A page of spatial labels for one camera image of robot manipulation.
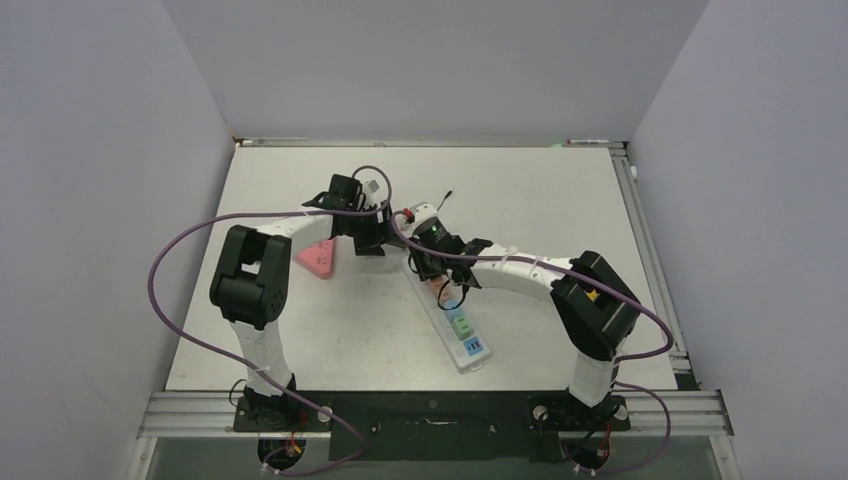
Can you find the white long power strip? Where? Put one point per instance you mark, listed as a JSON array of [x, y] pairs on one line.
[[468, 355]]

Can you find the pink triangular socket base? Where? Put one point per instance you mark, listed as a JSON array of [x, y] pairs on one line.
[[318, 259]]

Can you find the aluminium frame rail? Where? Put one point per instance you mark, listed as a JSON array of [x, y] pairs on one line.
[[669, 434]]

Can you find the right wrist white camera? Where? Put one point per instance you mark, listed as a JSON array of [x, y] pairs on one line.
[[419, 214]]

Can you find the wrist white camera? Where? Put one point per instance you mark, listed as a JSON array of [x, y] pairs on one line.
[[419, 214], [374, 193]]

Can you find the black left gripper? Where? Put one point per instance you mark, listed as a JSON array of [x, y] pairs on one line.
[[383, 233]]

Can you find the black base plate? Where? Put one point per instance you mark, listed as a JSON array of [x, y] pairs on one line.
[[447, 425]]

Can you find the green cube plug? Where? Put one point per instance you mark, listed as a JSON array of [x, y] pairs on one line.
[[462, 328]]

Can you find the tan cube plug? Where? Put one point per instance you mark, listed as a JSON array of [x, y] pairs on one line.
[[444, 295]]

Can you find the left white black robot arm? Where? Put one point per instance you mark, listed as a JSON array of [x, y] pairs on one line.
[[250, 287]]

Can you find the blue cube plug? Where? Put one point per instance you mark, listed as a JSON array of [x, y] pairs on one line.
[[452, 309]]

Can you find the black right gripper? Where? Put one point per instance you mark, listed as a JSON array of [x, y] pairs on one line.
[[425, 270]]

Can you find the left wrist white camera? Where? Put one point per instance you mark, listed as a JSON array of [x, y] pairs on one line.
[[374, 193]]

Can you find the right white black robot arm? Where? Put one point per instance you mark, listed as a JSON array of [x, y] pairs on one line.
[[596, 329]]

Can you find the salmon cube plug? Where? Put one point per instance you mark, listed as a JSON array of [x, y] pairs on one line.
[[435, 285]]

